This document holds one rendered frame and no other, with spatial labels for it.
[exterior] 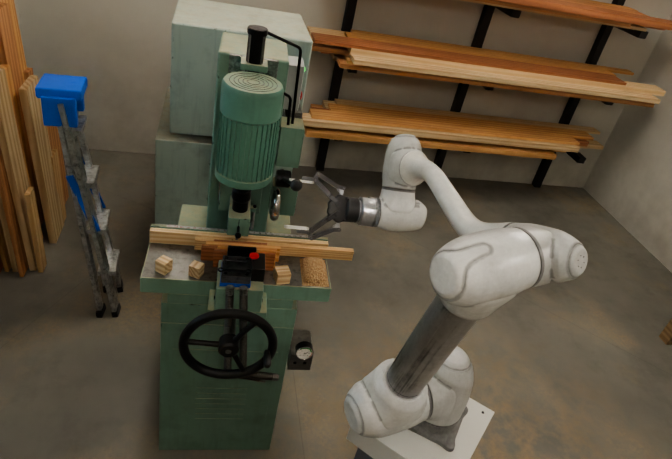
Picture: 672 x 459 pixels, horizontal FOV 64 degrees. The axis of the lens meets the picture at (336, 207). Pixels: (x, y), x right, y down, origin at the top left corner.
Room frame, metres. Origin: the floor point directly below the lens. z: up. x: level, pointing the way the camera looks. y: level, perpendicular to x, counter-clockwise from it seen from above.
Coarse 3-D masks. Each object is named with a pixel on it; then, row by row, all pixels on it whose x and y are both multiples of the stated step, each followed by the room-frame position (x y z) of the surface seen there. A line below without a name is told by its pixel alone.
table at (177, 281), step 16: (160, 256) 1.31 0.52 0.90; (176, 256) 1.33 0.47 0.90; (192, 256) 1.35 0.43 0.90; (288, 256) 1.46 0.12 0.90; (144, 272) 1.23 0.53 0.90; (176, 272) 1.26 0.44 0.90; (208, 272) 1.29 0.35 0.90; (272, 272) 1.36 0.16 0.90; (144, 288) 1.20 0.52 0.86; (160, 288) 1.21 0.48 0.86; (176, 288) 1.23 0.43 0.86; (192, 288) 1.24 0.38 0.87; (208, 288) 1.25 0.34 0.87; (272, 288) 1.30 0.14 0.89; (288, 288) 1.31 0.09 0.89; (304, 288) 1.32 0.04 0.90; (320, 288) 1.33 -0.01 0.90; (208, 304) 1.18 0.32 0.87
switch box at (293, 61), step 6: (294, 60) 1.77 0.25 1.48; (294, 66) 1.72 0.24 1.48; (300, 66) 1.73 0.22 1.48; (288, 72) 1.72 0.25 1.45; (294, 72) 1.72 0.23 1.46; (300, 72) 1.73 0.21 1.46; (288, 78) 1.72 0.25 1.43; (294, 78) 1.72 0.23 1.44; (300, 78) 1.73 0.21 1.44; (288, 84) 1.72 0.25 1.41; (294, 84) 1.72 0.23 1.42; (300, 84) 1.73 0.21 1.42; (288, 90) 1.72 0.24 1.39; (294, 90) 1.72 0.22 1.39; (300, 90) 1.73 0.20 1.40; (288, 102) 1.72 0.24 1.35
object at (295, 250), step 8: (200, 240) 1.39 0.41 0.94; (208, 240) 1.40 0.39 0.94; (240, 240) 1.44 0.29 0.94; (200, 248) 1.39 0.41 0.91; (288, 248) 1.46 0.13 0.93; (296, 248) 1.47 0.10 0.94; (304, 248) 1.47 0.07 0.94; (312, 248) 1.48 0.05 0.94; (320, 248) 1.49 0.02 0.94; (328, 248) 1.50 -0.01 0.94; (336, 248) 1.51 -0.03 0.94; (344, 248) 1.52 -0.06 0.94; (296, 256) 1.47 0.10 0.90; (304, 256) 1.47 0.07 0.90; (312, 256) 1.48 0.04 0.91; (320, 256) 1.49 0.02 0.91; (328, 256) 1.49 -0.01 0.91; (336, 256) 1.50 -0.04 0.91; (344, 256) 1.51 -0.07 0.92; (352, 256) 1.51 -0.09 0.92
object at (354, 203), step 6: (336, 198) 1.35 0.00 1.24; (342, 198) 1.35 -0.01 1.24; (348, 198) 1.35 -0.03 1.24; (354, 198) 1.36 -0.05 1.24; (330, 204) 1.33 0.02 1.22; (342, 204) 1.34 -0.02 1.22; (348, 204) 1.33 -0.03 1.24; (354, 204) 1.34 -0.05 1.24; (330, 210) 1.33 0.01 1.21; (336, 210) 1.33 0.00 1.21; (342, 210) 1.34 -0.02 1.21; (348, 210) 1.32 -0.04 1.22; (354, 210) 1.32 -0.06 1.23; (342, 216) 1.33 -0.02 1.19; (348, 216) 1.32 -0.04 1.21; (354, 216) 1.32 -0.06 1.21; (354, 222) 1.33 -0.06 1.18
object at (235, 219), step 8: (232, 200) 1.47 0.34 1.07; (248, 208) 1.45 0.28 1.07; (232, 216) 1.38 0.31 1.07; (240, 216) 1.39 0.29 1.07; (248, 216) 1.40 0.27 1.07; (232, 224) 1.37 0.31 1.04; (240, 224) 1.38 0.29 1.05; (248, 224) 1.39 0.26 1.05; (232, 232) 1.37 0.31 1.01; (240, 232) 1.38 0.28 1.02; (248, 232) 1.39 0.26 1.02
